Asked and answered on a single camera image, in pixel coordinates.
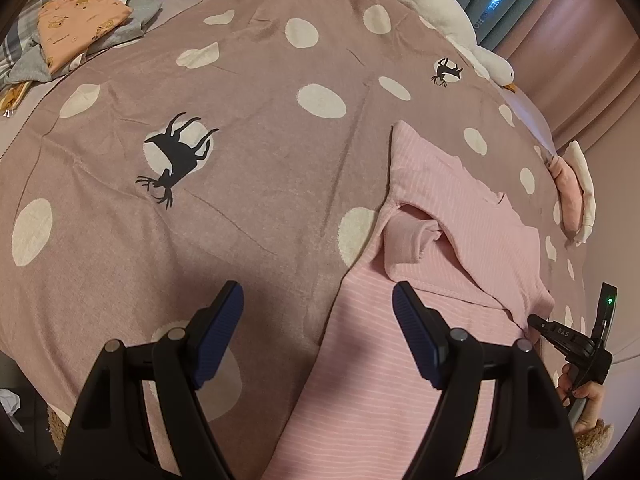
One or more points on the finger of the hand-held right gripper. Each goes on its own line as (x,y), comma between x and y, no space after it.
(541,325)

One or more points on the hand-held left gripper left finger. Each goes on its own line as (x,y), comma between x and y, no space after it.
(220,340)

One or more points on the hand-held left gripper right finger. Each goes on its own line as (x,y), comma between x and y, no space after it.
(417,340)

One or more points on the pink striped long-sleeve shirt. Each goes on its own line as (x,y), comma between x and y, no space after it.
(440,195)

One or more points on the person's right forearm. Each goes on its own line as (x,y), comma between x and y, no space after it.
(595,442)

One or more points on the grey folded clothes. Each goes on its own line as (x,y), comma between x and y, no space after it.
(135,20)

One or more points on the orange printed folded clothes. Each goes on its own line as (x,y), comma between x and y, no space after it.
(75,20)

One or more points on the person's right hand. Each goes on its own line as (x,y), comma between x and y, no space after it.
(592,402)

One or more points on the mauve polka-dot deer blanket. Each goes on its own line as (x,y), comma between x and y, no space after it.
(250,210)

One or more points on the folded pink cloth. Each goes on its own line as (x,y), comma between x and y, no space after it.
(570,190)

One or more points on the bed with lavender sheet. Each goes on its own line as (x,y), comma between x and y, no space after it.
(537,120)

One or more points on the crumpled white paper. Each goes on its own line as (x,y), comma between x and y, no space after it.
(10,410)

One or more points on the pink curtain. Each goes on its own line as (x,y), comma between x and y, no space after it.
(575,60)

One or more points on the yellow printed packet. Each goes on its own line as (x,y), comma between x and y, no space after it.
(12,97)

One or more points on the white goose plush toy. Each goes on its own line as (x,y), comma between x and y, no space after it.
(440,15)

